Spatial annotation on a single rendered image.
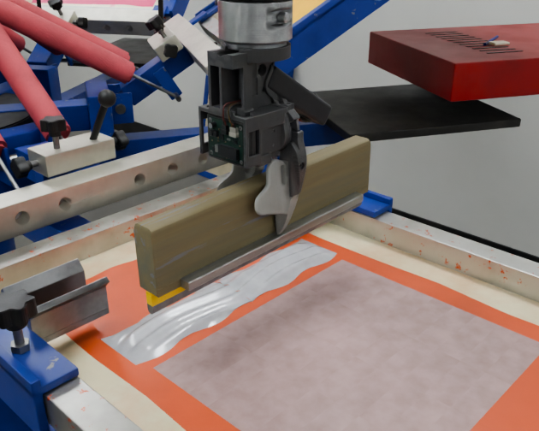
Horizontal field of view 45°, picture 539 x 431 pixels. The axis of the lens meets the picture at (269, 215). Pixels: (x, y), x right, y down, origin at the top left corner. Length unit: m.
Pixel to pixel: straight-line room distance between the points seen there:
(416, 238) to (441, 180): 2.06
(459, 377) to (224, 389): 0.25
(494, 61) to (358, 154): 0.82
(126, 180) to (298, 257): 0.31
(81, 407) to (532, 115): 2.35
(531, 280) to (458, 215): 2.14
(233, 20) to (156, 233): 0.22
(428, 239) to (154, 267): 0.45
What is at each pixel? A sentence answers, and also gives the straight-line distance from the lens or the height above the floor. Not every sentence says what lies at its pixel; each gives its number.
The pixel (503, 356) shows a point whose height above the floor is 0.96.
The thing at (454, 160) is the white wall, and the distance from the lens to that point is 2.96.
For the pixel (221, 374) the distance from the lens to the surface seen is 0.72.
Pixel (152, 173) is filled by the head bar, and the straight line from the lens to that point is 1.09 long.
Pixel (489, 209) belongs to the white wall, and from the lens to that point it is 2.95.
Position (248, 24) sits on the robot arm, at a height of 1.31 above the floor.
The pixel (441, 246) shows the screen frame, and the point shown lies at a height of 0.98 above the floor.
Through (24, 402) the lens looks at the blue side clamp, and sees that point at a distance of 0.70.
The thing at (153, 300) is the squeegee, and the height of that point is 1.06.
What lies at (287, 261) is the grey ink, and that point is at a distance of 0.92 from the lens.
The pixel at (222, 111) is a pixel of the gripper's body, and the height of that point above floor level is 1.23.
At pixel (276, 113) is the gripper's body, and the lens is 0.67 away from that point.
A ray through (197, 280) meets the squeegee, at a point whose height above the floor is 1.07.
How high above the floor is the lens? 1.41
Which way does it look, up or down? 25 degrees down
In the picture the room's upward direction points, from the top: straight up
